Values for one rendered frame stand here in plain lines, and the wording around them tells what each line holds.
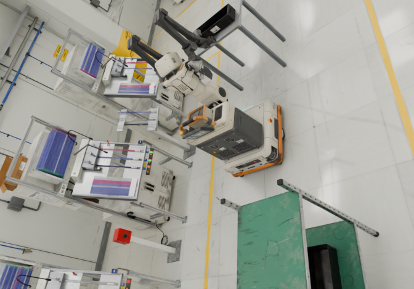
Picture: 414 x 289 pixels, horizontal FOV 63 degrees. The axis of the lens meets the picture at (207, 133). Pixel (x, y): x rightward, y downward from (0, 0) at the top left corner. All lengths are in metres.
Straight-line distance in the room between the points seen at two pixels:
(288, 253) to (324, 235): 0.66
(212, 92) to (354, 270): 1.84
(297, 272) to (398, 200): 1.15
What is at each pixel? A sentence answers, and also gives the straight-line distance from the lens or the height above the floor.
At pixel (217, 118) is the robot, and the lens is 2.95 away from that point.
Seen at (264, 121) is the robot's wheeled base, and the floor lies 0.28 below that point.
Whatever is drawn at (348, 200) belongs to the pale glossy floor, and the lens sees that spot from 2.86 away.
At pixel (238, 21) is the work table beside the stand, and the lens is 3.62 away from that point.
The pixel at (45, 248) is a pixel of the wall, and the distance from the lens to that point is 5.39.
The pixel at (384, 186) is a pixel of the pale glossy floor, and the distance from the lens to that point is 2.78.
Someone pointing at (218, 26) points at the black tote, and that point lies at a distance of 3.75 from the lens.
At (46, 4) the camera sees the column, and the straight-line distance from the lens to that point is 6.55.
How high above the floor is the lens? 2.42
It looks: 33 degrees down
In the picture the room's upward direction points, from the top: 61 degrees counter-clockwise
